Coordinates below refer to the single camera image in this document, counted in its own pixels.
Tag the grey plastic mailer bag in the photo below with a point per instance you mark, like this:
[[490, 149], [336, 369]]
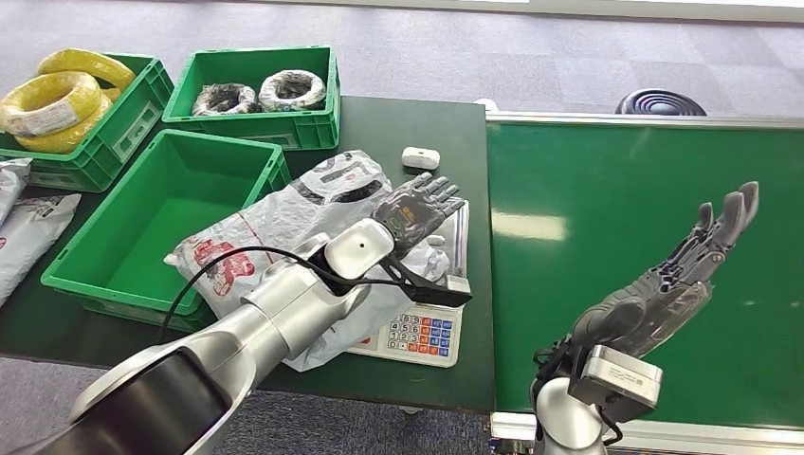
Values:
[[9, 185]]

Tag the grey mailer bag with label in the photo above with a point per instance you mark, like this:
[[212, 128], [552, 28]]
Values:
[[28, 238]]

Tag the green crate with black coils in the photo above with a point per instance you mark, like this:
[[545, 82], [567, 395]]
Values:
[[276, 129]]

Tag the empty green plastic crate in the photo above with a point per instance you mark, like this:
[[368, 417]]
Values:
[[151, 238]]

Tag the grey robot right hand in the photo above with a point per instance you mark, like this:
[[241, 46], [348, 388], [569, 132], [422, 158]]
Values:
[[653, 308]]

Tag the green crate with yellow coils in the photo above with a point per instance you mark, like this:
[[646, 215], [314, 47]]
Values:
[[119, 135]]

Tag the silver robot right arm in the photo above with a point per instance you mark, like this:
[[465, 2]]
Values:
[[565, 417]]

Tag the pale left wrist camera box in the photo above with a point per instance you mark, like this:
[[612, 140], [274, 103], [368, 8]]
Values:
[[440, 292]]

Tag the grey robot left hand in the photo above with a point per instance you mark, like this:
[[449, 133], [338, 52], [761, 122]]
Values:
[[414, 210]]

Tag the small white plastic case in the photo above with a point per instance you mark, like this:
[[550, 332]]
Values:
[[421, 158]]

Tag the grey package with red print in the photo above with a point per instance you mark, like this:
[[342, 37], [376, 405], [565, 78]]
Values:
[[295, 213]]

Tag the black ribbed round object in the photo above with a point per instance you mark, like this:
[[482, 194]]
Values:
[[659, 103]]

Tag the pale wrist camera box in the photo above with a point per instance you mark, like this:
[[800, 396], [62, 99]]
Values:
[[440, 292], [622, 380]]

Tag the electronic scale with steel tray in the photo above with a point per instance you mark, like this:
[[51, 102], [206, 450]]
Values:
[[421, 336]]

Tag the green conveyor belt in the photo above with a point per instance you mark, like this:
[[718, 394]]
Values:
[[565, 251]]

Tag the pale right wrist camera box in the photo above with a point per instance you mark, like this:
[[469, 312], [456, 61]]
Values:
[[622, 380]]

